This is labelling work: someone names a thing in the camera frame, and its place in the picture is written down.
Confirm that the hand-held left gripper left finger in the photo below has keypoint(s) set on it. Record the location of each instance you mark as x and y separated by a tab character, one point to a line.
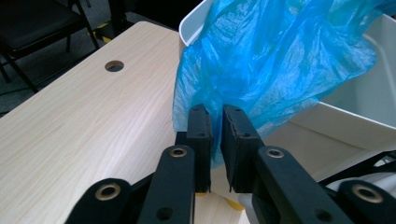
174	183

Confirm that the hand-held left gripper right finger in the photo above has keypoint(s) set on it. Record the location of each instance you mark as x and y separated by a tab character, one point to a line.
280	186

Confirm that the white trash bin with face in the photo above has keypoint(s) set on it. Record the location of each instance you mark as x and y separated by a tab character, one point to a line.
358	130

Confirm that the blue plastic bag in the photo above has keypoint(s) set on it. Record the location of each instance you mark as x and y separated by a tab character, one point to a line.
249	62

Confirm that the black striped stand base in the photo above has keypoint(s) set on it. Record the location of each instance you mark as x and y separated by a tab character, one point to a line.
120	15

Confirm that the black folding chair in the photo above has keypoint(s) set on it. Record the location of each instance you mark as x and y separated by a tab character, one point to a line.
31	18

